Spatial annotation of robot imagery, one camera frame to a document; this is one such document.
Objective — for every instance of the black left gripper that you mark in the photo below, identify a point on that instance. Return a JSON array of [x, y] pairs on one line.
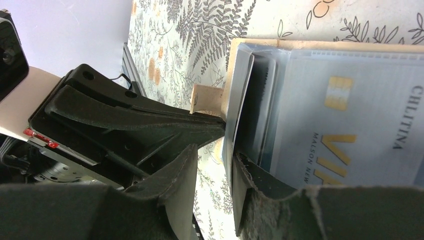
[[93, 127]]

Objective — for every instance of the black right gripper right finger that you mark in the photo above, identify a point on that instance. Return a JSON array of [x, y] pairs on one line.
[[266, 209]]

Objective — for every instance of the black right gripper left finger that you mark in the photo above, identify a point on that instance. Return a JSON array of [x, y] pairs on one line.
[[158, 208]]

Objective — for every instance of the beige card holder wallet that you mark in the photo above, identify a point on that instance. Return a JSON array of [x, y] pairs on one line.
[[217, 100]]

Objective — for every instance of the black card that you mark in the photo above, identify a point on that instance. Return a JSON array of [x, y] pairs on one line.
[[249, 127]]

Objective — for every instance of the white VIP card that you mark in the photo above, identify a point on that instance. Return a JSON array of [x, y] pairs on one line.
[[350, 118]]

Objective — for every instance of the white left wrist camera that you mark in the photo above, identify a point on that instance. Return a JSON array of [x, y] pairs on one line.
[[23, 88]]

